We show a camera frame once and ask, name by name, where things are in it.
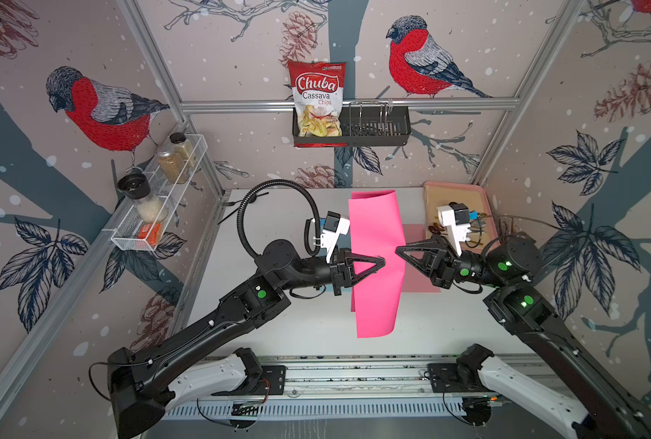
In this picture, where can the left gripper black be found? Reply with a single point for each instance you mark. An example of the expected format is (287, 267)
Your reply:
(341, 273)

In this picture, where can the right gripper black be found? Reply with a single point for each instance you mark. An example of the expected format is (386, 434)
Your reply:
(441, 264)

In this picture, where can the magenta paper sheet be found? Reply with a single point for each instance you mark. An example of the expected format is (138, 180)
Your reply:
(376, 232)

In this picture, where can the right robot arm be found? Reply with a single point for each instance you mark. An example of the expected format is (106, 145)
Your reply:
(518, 307)

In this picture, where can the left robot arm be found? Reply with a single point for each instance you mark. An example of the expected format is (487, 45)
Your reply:
(139, 382)

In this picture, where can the light pink paper sheet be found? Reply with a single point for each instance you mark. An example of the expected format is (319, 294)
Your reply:
(414, 281)

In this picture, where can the beige cloth napkin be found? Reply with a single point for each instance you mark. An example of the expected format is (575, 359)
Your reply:
(482, 200)

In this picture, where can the pink plastic tray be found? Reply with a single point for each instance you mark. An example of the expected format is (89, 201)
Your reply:
(484, 197)

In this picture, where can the Chuba cassava chips bag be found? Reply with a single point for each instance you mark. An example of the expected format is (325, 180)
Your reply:
(318, 95)

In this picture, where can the small red box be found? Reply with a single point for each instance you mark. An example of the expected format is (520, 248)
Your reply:
(150, 233)

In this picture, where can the tan spice bottle rear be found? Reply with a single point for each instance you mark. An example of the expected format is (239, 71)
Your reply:
(184, 147)

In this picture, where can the tan spice bottle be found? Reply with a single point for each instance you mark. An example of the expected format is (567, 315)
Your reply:
(184, 147)
(172, 164)

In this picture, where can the tan spice bottle front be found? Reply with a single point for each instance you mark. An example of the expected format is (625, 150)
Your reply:
(172, 164)

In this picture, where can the black lid grinder jar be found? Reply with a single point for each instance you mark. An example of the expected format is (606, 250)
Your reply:
(137, 188)

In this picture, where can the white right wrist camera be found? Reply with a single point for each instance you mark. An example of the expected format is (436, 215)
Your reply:
(456, 218)

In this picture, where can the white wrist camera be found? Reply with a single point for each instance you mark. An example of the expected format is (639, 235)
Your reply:
(456, 218)
(333, 227)

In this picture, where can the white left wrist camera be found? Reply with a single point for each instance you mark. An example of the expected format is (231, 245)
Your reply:
(333, 227)

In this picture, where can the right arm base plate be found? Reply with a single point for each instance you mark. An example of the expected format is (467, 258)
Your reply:
(455, 378)

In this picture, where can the black wire wall basket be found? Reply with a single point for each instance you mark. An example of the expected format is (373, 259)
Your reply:
(384, 125)

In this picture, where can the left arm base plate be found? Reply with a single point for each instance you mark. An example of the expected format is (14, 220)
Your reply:
(271, 382)

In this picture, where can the clear acrylic wall shelf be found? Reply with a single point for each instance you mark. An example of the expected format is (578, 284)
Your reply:
(125, 235)

